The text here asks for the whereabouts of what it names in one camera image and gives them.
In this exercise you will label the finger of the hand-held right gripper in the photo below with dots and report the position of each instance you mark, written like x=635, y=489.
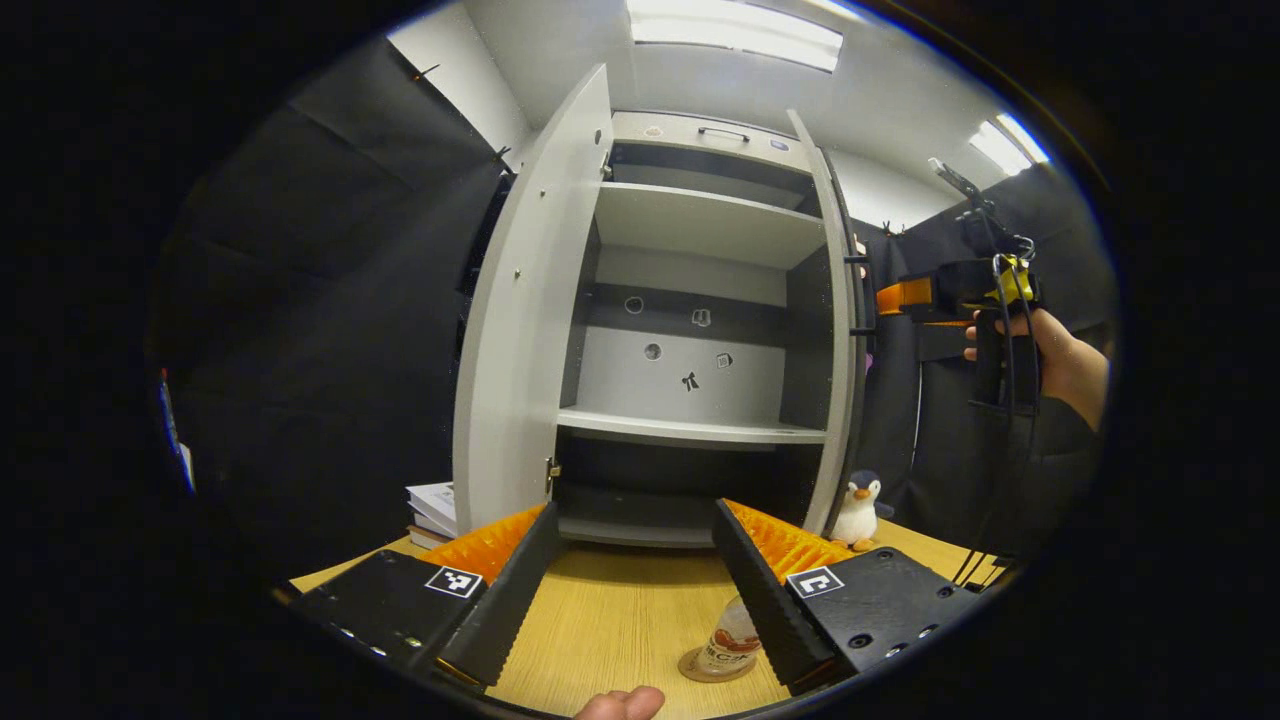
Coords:
x=905, y=296

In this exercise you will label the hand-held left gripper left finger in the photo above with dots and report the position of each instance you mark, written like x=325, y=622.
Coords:
x=510, y=600

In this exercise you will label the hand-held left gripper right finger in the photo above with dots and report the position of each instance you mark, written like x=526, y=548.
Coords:
x=765, y=600

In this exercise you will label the clear bottle with red label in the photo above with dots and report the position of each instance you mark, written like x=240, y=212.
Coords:
x=730, y=635

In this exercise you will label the round cork coaster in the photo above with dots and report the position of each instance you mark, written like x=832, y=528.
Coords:
x=700, y=668

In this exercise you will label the grey cabinet door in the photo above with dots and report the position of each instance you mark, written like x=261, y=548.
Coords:
x=520, y=330
x=838, y=400

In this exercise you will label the grey cabinet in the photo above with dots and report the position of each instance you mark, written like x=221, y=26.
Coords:
x=680, y=350

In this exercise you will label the grey cabinet shelf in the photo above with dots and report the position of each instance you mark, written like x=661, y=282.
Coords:
x=690, y=428
x=700, y=225

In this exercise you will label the stack of books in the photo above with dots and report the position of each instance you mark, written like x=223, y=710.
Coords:
x=435, y=510

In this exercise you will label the penguin plush toy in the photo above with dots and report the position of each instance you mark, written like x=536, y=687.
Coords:
x=858, y=510

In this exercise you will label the small ceiling light panel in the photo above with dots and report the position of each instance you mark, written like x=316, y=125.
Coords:
x=1005, y=145

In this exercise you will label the large ceiling light panel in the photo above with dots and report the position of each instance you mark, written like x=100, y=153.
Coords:
x=735, y=30

